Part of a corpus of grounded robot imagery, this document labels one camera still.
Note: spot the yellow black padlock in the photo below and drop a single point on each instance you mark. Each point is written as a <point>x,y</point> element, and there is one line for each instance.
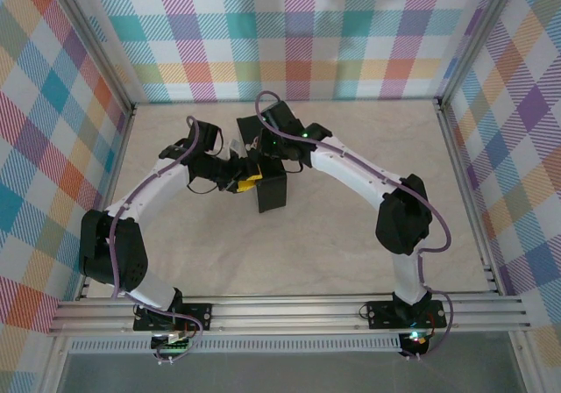
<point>250,179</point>

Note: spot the black box with painted lid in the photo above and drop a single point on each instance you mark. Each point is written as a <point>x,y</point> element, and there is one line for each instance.
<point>271,191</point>

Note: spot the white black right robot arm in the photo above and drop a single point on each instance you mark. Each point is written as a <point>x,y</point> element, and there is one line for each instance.
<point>350,165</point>

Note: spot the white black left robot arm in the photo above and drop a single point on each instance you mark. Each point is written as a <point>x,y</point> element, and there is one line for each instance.
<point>149,187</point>

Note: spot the aluminium table side rail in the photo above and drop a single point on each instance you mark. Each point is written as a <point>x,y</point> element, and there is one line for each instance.
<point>460,169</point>
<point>117,165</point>

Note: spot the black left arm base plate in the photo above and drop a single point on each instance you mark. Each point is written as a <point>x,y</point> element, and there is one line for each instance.
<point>201,316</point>

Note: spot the long aluminium mounting rail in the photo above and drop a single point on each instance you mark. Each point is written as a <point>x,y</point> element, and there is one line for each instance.
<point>285,314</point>

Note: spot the aluminium frame post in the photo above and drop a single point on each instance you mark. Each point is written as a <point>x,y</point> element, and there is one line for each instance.
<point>104,46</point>
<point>477,37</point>

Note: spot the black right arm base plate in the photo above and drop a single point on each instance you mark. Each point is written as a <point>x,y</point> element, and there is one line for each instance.
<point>381,314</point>

